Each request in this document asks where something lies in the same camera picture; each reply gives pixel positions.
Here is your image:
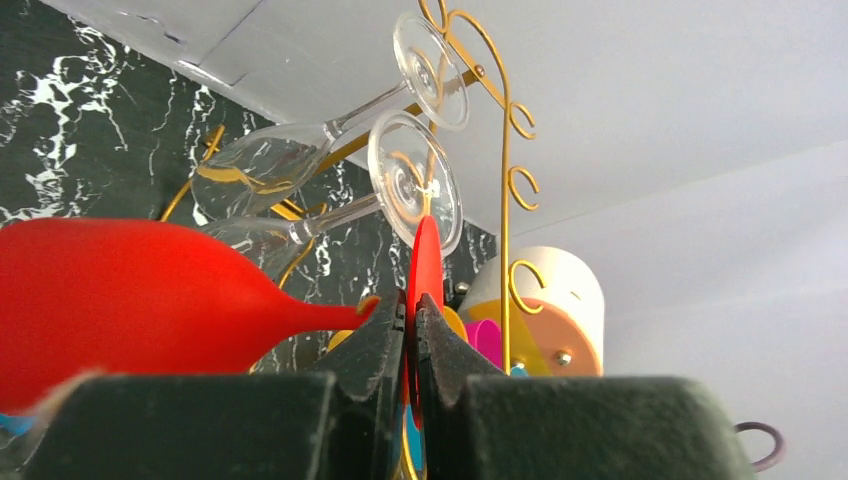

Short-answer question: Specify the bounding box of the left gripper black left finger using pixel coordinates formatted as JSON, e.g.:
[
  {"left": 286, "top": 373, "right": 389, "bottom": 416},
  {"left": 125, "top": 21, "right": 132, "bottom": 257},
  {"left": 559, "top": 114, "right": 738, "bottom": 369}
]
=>
[{"left": 21, "top": 292, "right": 406, "bottom": 479}]

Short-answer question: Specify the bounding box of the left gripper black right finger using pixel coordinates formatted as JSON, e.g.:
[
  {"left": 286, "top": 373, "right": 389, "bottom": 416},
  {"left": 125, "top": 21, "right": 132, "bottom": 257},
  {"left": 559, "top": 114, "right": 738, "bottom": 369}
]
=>
[{"left": 415, "top": 296, "right": 755, "bottom": 479}]

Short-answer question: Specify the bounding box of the clear wine glass front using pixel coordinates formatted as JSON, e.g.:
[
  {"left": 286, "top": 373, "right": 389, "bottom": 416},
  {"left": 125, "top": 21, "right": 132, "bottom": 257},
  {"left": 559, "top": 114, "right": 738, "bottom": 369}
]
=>
[{"left": 200, "top": 110, "right": 463, "bottom": 278}]

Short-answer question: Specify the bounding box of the clear wine glass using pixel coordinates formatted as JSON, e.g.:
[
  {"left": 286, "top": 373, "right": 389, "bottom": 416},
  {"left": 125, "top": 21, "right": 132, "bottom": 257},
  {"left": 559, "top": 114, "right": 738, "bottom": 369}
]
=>
[
  {"left": 200, "top": 110, "right": 463, "bottom": 278},
  {"left": 189, "top": 13, "right": 469, "bottom": 220}
]

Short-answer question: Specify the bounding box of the red wine glass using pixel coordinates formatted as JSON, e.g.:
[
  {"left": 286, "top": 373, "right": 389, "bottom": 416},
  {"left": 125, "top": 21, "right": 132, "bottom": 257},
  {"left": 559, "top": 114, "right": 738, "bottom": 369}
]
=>
[{"left": 0, "top": 215, "right": 445, "bottom": 415}]

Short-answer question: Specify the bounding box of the gold wire glass rack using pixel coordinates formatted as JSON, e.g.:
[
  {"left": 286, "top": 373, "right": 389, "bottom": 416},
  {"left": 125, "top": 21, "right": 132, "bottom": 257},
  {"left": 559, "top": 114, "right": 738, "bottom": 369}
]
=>
[{"left": 158, "top": 0, "right": 551, "bottom": 480}]

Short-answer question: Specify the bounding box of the teal blue wine glass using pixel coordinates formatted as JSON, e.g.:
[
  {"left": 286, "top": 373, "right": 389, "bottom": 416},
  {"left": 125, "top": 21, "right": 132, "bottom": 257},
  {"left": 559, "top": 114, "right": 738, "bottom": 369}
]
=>
[{"left": 392, "top": 404, "right": 426, "bottom": 479}]

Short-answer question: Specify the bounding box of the magenta wine glass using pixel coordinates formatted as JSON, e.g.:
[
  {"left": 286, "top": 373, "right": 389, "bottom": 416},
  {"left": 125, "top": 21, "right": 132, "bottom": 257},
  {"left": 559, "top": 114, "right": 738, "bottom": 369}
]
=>
[{"left": 465, "top": 319, "right": 503, "bottom": 369}]

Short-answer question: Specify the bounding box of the clear wine glass rear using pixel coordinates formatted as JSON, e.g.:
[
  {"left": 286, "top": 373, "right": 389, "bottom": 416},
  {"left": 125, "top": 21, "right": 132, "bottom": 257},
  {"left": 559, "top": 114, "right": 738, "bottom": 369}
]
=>
[{"left": 189, "top": 13, "right": 469, "bottom": 220}]

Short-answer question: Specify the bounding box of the white cylindrical drawer box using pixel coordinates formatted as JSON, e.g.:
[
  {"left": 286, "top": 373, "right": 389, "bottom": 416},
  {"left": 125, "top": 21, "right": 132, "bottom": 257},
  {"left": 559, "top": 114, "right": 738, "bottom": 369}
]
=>
[{"left": 457, "top": 246, "right": 605, "bottom": 378}]

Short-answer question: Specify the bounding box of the black marble pattern mat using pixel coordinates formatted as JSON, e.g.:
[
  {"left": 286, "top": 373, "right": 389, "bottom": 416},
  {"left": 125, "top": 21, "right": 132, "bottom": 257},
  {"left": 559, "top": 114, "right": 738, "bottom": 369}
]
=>
[{"left": 1, "top": 1, "right": 497, "bottom": 373}]

